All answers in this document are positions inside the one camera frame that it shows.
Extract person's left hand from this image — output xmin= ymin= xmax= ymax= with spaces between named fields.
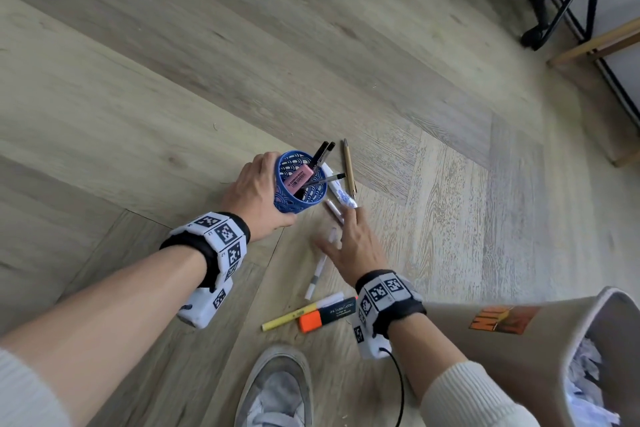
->
xmin=219 ymin=151 xmax=299 ymax=242

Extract person's right hand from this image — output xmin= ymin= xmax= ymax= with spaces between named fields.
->
xmin=312 ymin=206 xmax=389 ymax=288

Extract blue mesh pen holder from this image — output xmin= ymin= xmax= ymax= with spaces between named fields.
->
xmin=272 ymin=149 xmax=329 ymax=215

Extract pink highlighter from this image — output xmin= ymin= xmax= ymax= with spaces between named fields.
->
xmin=285 ymin=165 xmax=315 ymax=196

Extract thick white marker pen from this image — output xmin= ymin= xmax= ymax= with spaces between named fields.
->
xmin=319 ymin=163 xmax=359 ymax=210

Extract orange black highlighter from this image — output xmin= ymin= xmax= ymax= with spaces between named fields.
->
xmin=298 ymin=296 xmax=359 ymax=334

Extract slim gold brown pen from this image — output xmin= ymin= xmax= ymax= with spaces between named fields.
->
xmin=341 ymin=139 xmax=359 ymax=200

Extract black ballpoint pen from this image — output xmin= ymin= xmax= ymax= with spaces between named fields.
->
xmin=315 ymin=141 xmax=337 ymax=172

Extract yellow white marker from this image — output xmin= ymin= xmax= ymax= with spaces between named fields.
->
xmin=261 ymin=293 xmax=346 ymax=332

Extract beige waste bin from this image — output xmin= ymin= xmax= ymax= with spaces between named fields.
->
xmin=425 ymin=286 xmax=640 ymax=427

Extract dense heap of paper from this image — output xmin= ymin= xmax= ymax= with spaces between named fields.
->
xmin=567 ymin=336 xmax=626 ymax=427

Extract person's left forearm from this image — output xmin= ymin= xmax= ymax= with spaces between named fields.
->
xmin=0 ymin=246 xmax=209 ymax=427

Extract person's right forearm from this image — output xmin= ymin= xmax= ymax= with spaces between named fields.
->
xmin=389 ymin=314 xmax=469 ymax=400

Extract black wristband with marker tags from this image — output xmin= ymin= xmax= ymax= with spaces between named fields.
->
xmin=355 ymin=270 xmax=427 ymax=339
xmin=159 ymin=212 xmax=251 ymax=292

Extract grey chair wooden legs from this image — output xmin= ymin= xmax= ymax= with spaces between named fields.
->
xmin=547 ymin=16 xmax=640 ymax=167

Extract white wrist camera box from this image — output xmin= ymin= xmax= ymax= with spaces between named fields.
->
xmin=349 ymin=311 xmax=393 ymax=360
xmin=176 ymin=277 xmax=235 ymax=330

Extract black camera cable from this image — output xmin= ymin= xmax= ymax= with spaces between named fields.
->
xmin=379 ymin=347 xmax=406 ymax=427

